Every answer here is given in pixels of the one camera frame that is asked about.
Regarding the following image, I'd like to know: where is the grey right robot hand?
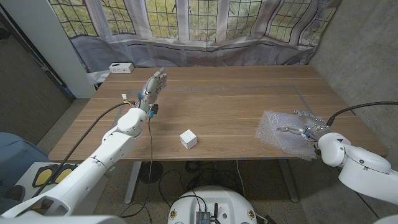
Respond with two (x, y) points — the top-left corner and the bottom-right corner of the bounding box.
(275, 109), (330, 142)

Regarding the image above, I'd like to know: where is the white floor cable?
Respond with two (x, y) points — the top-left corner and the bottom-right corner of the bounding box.
(235, 160), (246, 198)

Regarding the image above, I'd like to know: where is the yellow foot pedal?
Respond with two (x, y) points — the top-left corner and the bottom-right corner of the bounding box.
(52, 164), (78, 185)
(32, 164), (53, 188)

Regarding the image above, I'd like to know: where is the white table leg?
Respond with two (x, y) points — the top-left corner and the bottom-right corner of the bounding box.
(124, 161), (142, 205)
(277, 159), (300, 203)

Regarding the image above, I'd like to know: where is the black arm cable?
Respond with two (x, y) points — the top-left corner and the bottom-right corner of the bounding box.
(32, 101), (136, 198)
(326, 101), (398, 127)

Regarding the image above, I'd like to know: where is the thin black hanging cable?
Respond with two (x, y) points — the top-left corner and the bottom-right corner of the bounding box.
(119, 116), (155, 223)

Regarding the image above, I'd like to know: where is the white power outlet box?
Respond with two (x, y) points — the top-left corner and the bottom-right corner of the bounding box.
(108, 62), (134, 74)

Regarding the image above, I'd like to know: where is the clear bubble wrap sheet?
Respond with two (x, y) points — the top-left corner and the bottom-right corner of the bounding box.
(254, 110), (318, 161)

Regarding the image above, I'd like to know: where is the white robot torso base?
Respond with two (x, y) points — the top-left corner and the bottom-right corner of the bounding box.
(167, 185), (258, 224)

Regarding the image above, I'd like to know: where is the printed window backdrop cloth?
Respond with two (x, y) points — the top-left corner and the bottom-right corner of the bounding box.
(48, 0), (343, 74)

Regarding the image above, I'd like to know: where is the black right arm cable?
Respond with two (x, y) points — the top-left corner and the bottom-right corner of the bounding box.
(326, 101), (398, 127)

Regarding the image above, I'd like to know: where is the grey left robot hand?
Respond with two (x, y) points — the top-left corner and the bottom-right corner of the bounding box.
(136, 67), (168, 114)

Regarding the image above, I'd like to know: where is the black floor cable bundle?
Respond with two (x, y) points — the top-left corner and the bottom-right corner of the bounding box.
(158, 160), (237, 208)

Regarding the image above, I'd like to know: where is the white pedal platform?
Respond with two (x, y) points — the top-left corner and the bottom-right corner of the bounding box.
(14, 161), (108, 215)

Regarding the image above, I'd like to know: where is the small white box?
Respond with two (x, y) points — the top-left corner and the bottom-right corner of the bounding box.
(179, 129), (198, 150)

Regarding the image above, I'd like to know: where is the grey electronics module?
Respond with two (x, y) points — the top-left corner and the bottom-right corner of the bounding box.
(195, 210), (211, 224)

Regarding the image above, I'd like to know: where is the round black floor object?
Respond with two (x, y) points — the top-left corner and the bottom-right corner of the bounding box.
(139, 161), (164, 185)

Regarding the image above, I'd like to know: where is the person leg in blue jeans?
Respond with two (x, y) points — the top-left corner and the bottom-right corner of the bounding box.
(0, 132), (52, 215)

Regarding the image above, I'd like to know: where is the dark shoe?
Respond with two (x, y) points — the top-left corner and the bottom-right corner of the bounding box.
(4, 185), (25, 202)

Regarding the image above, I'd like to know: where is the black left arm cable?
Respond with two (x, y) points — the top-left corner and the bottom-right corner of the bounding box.
(32, 101), (136, 198)

